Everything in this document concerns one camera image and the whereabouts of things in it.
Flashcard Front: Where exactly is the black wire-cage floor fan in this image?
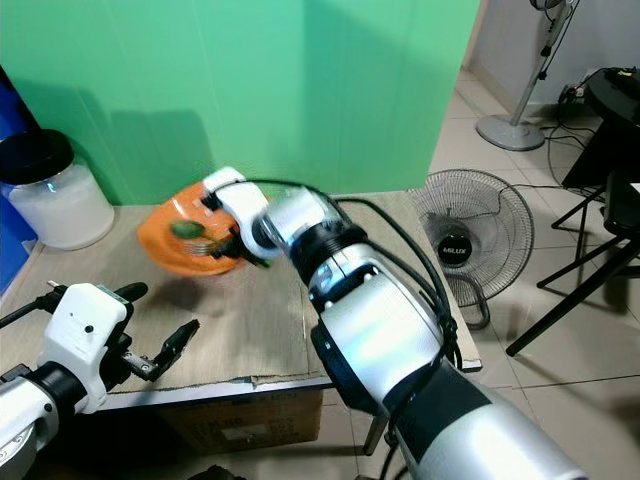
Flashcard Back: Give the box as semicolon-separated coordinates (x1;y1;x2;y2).
409;168;537;329

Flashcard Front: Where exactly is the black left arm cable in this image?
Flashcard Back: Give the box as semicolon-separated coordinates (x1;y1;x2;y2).
0;289;63;329

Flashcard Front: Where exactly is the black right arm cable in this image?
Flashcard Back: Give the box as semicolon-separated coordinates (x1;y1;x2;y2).
238;178;465;480

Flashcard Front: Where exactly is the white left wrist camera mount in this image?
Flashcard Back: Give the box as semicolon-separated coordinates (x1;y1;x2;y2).
40;283;133;413

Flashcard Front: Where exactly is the dark metal table leg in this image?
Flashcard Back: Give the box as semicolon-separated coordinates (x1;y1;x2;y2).
362;412;392;458

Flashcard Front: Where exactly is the green backdrop screen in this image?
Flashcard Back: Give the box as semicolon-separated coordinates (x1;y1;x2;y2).
0;0;483;207

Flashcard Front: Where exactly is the black tripod stand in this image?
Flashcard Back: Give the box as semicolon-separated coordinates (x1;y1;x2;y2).
505;170;640;359

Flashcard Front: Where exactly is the black round side table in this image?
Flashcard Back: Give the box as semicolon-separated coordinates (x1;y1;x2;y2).
560;67;640;192

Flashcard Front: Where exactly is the clear jar with black lid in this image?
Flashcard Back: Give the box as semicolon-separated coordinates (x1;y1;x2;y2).
0;128;117;252

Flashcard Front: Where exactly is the blue partition panel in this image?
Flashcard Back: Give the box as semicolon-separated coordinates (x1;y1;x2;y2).
0;80;27;269

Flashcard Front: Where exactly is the black power strip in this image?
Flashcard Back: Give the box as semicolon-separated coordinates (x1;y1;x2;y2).
559;84;590;105

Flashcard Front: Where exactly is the grey pedestal fan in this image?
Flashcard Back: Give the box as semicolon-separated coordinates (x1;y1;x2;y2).
475;0;577;154

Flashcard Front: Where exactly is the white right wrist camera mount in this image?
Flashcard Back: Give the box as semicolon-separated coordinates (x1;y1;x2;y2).
202;167;273;263

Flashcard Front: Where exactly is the brown cardboard box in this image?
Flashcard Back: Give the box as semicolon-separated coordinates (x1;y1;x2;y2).
160;389;327;454

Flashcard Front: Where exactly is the orange bowl with green print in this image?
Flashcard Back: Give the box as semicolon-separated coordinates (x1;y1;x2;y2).
137;182;251;279

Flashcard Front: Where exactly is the black floor cable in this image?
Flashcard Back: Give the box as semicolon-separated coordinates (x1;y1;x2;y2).
543;98;613;193

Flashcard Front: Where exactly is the beige woven table mat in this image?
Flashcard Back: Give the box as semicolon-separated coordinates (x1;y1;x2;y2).
0;190;483;393

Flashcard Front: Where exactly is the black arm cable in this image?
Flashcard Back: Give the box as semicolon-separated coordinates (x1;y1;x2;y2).
238;178;465;480
0;289;63;329

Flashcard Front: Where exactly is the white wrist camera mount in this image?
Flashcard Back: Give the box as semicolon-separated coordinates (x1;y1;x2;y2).
202;167;273;263
40;283;133;413

